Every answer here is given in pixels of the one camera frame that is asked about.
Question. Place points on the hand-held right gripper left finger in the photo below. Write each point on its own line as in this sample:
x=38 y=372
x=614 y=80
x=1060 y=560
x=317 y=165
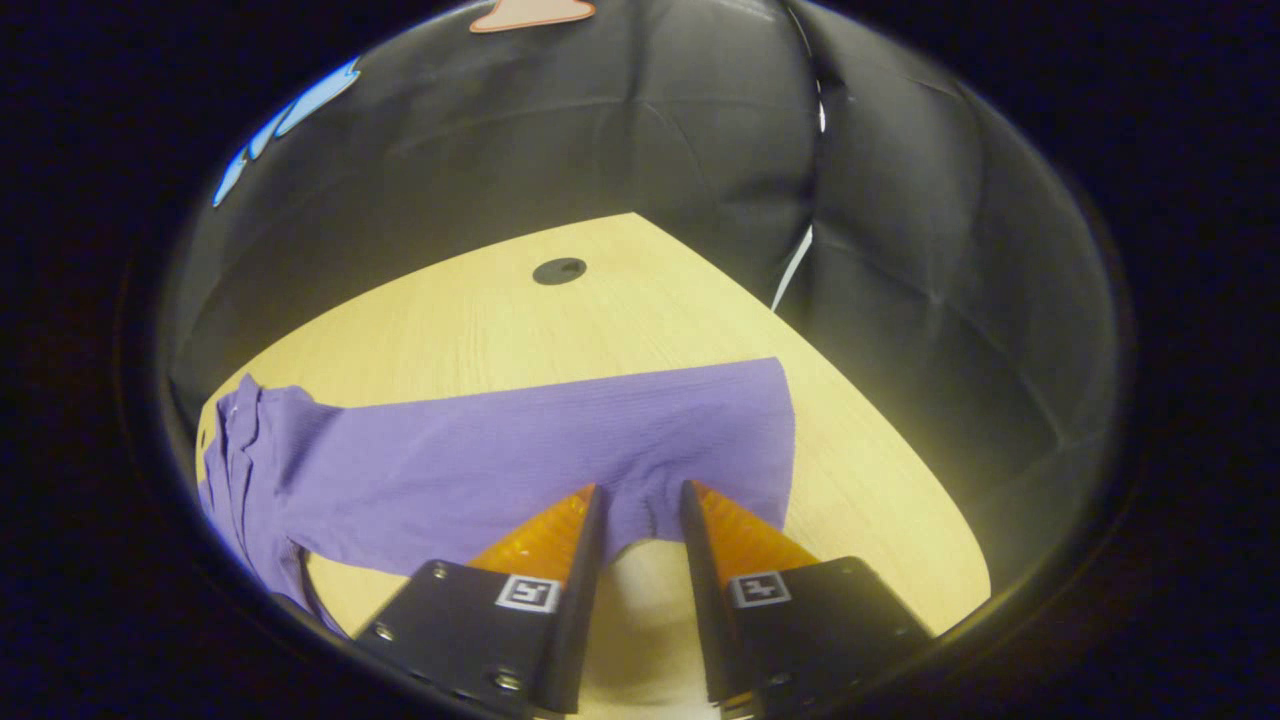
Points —
x=580 y=620

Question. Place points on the purple button-up shirt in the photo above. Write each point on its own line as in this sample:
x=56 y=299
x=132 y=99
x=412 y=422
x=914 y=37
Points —
x=500 y=460

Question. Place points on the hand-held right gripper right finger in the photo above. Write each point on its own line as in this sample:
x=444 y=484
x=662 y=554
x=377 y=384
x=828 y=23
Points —
x=705 y=620

